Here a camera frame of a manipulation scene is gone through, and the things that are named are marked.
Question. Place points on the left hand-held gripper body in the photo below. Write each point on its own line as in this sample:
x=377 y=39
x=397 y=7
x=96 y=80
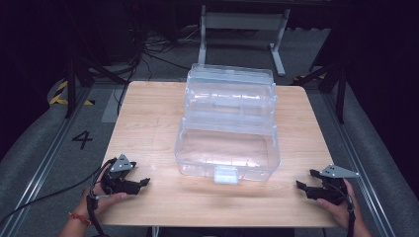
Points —
x=117 y=184

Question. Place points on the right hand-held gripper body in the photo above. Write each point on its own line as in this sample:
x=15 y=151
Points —
x=334 y=191

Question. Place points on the clear plastic storage box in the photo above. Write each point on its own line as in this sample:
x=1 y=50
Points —
x=227 y=144

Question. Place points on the white table leg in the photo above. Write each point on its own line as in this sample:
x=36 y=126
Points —
x=155 y=232

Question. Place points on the white metal desk frame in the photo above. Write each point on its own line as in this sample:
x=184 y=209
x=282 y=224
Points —
x=242 y=20

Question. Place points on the yellow black floor tape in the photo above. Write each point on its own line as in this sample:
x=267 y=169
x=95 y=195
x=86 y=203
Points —
x=59 y=98

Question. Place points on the person's right hand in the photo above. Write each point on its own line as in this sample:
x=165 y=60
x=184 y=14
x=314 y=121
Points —
x=344 y=214

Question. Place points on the metal floor rail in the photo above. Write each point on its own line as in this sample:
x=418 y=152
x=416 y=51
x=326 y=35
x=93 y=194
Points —
x=359 y=154
x=39 y=174

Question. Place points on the black tripod stand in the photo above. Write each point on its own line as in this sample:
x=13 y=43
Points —
x=341 y=95
x=71 y=85

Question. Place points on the person's left hand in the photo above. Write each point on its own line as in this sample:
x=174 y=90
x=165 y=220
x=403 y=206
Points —
x=94 y=204

